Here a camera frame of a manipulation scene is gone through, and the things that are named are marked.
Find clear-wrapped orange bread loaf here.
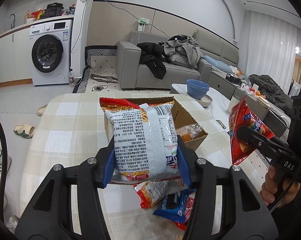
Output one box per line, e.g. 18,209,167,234
176,124,203,142

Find blue oreo cookie pack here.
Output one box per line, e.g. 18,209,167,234
153,189,195,224

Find red cone snack bag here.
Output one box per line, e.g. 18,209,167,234
229,99,275,165

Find purple silver snack bag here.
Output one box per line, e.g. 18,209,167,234
134,178,187,209

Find red white noodle snack bag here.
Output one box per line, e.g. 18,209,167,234
100,98,180,184

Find red oreo cookie pack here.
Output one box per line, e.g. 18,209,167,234
174,221,188,231

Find person's right hand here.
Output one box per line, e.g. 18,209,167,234
259,165,301,209

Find brown SF cardboard box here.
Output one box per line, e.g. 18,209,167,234
99,95,208,151

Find white marble coffee table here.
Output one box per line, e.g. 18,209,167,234
170,83,289,138

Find dark jacket on bench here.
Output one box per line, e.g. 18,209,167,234
249,74,293,117

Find white cup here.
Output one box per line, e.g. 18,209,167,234
227,95,241,114

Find beige plates stack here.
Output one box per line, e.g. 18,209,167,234
196,94,213,107

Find beige green slipper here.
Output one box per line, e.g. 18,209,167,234
14,124,35,139

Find blue stacked bowls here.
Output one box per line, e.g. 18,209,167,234
186,79,210,100

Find black patterned playpen fence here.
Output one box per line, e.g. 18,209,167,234
73,45,119,94

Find light blue pillow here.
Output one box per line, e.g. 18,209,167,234
204,55,232,73

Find white curtain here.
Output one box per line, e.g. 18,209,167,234
246,11,297,93

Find grey sofa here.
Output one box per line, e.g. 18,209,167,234
115,29,239,89

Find grey clothes pile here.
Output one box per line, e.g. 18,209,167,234
159,35,204,69

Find black jacket on sofa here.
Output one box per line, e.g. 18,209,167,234
137,42,166,80

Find white front-load washing machine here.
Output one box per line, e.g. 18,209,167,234
29,18,72,86

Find white kitchen cabinets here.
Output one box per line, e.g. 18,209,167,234
0,28,32,83

